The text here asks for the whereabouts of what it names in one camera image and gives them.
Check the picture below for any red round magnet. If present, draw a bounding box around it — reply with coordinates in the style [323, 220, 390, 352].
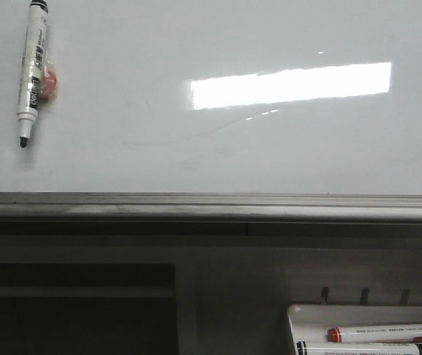
[39, 52, 58, 101]

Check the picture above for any white black whiteboard marker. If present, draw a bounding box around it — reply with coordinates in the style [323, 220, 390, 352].
[17, 1, 49, 148]

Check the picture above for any black capped whiteboard marker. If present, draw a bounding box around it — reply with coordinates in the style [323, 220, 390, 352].
[296, 341, 422, 355]

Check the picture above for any grey aluminium whiteboard ledge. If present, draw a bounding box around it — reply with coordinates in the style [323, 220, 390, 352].
[0, 192, 422, 234]

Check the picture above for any white marker tray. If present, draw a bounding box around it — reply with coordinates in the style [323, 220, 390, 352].
[287, 304, 422, 354]

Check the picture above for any red capped whiteboard marker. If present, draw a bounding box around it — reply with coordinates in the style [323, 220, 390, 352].
[326, 323, 422, 343]

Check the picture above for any white whiteboard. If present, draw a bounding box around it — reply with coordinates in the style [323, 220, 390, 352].
[0, 1, 422, 195]

